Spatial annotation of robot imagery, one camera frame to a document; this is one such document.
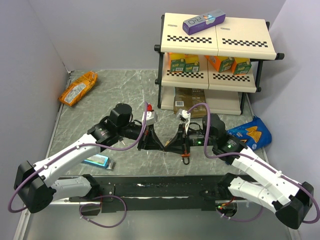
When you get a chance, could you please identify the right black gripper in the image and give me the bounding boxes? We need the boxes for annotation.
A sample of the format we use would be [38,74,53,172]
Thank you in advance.
[164,123,216,155]

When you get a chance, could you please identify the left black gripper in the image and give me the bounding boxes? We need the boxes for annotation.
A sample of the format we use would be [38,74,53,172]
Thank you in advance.
[117,122,164,151]

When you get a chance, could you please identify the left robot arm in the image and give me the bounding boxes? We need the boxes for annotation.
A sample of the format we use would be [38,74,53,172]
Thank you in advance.
[13,103,158,214]

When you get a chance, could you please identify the orange black padlock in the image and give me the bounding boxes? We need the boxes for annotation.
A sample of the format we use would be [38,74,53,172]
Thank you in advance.
[181,153,190,166]

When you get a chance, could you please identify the brown coffee bag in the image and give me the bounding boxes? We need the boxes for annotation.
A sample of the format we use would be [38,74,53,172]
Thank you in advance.
[173,87,207,118]

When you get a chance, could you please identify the blue snack bar packet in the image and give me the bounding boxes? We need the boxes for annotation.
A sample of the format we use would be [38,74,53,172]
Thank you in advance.
[82,154,115,170]

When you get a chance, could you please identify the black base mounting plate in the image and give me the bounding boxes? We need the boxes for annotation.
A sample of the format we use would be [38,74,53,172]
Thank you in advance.
[67,174,238,213]

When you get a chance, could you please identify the green yellow carton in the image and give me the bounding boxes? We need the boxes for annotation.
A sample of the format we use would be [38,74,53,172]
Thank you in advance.
[184,54,200,73]
[169,52,186,73]

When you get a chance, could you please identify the green yellow carton left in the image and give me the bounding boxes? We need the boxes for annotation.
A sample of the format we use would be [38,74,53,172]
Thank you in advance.
[169,52,186,73]

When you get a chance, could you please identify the blue Doritos chip bag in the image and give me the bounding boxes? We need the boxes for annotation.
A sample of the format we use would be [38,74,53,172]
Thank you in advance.
[227,115,272,151]

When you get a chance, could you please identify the beige three-tier shelf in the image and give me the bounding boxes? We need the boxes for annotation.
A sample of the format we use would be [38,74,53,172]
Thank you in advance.
[154,13,285,115]

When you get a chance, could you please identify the orange green carton tilted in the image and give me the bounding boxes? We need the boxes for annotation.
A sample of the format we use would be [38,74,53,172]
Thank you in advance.
[205,55,234,73]

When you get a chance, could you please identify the orange snack bag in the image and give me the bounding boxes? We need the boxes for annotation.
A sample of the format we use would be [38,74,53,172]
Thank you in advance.
[58,71,98,107]

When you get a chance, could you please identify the green orange carton right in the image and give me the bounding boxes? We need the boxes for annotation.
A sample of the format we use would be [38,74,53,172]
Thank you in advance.
[231,57,252,75]

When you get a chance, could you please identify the purple rectangular box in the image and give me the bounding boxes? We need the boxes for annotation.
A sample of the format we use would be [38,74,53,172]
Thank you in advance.
[182,9,226,36]

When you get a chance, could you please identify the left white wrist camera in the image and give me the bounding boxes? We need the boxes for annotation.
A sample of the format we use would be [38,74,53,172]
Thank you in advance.
[141,103,158,126]

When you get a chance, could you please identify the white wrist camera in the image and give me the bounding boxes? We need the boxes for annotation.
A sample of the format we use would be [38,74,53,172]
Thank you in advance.
[176,109,191,138]
[141,103,158,126]

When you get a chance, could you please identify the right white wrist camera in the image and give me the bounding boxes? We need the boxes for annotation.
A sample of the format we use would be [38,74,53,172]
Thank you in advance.
[176,109,191,138]

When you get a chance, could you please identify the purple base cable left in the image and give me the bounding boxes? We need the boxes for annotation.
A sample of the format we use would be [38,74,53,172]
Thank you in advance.
[79,194,128,229]

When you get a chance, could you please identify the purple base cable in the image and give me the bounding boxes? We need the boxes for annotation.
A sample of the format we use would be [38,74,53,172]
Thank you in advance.
[216,199,263,224]
[79,194,128,229]

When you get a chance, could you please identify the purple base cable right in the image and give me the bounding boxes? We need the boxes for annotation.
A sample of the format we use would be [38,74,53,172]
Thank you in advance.
[216,199,263,224]

